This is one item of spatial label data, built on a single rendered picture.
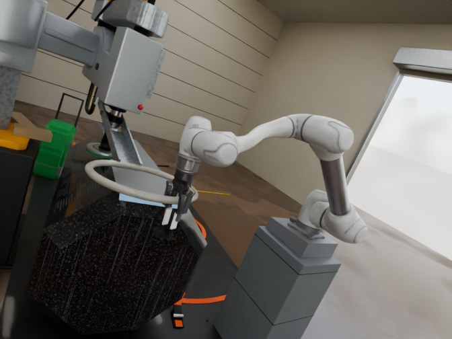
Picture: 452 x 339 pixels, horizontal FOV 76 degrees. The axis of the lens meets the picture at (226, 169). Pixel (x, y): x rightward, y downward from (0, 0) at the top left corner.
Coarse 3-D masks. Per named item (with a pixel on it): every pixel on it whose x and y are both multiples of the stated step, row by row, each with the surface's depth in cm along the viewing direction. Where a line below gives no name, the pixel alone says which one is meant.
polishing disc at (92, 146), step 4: (88, 144) 176; (92, 144) 179; (96, 144) 181; (88, 148) 171; (92, 148) 172; (96, 148) 174; (96, 152) 169; (100, 152) 169; (104, 152) 172; (108, 152) 174
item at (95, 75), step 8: (96, 32) 206; (104, 32) 193; (112, 32) 198; (104, 40) 189; (112, 40) 192; (104, 48) 186; (96, 56) 194; (104, 56) 178; (96, 64) 190; (104, 64) 175; (88, 72) 204; (96, 72) 187; (96, 80) 183; (96, 96) 182; (96, 104) 183
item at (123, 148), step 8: (104, 104) 187; (104, 112) 172; (104, 120) 169; (128, 128) 171; (112, 136) 155; (120, 136) 168; (128, 136) 166; (112, 144) 151; (120, 144) 161; (128, 144) 164; (112, 152) 149; (120, 152) 154; (128, 152) 159; (136, 152) 154; (120, 160) 141; (128, 160) 152; (136, 160) 152
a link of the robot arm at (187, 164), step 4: (180, 156) 109; (184, 156) 108; (176, 160) 111; (180, 160) 109; (184, 160) 108; (188, 160) 108; (192, 160) 108; (196, 160) 109; (200, 160) 113; (176, 164) 110; (180, 164) 109; (184, 164) 108; (188, 164) 108; (192, 164) 109; (196, 164) 110; (180, 168) 109; (184, 168) 108; (188, 168) 109; (192, 168) 109; (196, 168) 111; (188, 172) 110; (192, 172) 112
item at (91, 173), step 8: (96, 160) 129; (104, 160) 134; (112, 160) 139; (88, 168) 114; (128, 168) 146; (136, 168) 147; (144, 168) 149; (152, 168) 151; (96, 176) 108; (160, 176) 151; (168, 176) 149; (104, 184) 106; (112, 184) 105; (120, 184) 106; (120, 192) 105; (128, 192) 104; (136, 192) 105; (144, 192) 106; (152, 200) 107; (160, 200) 108; (168, 200) 110; (176, 200) 112; (192, 200) 122
